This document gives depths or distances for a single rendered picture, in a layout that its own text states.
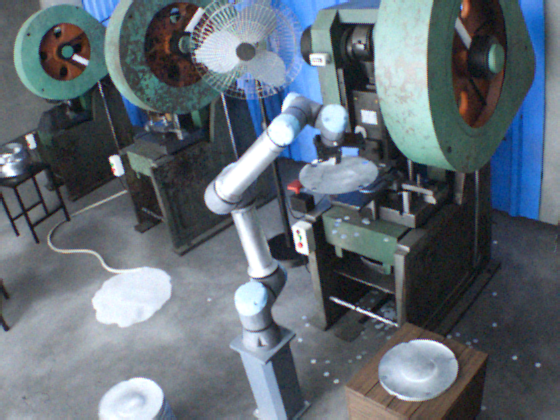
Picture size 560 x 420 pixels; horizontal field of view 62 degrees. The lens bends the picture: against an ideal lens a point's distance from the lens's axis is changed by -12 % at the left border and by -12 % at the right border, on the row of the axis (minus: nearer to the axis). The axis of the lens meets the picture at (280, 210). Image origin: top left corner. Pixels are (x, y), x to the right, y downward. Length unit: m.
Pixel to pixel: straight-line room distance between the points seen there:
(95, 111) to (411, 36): 3.81
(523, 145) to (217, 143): 1.96
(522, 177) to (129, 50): 2.39
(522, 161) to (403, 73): 1.82
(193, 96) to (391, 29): 1.77
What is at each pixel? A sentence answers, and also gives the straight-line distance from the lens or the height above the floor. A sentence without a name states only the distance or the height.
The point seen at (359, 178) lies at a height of 0.91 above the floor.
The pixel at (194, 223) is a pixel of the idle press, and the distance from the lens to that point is 3.55.
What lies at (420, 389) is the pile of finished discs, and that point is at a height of 0.36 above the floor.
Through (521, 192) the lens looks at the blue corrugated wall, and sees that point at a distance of 3.34.
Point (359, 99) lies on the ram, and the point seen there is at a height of 1.14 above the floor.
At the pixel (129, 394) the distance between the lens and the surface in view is 2.24.
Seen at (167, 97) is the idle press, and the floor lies 1.07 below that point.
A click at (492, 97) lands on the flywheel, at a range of 2.11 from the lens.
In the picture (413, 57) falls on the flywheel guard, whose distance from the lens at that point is 1.51.
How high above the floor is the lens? 1.79
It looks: 29 degrees down
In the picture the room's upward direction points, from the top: 11 degrees counter-clockwise
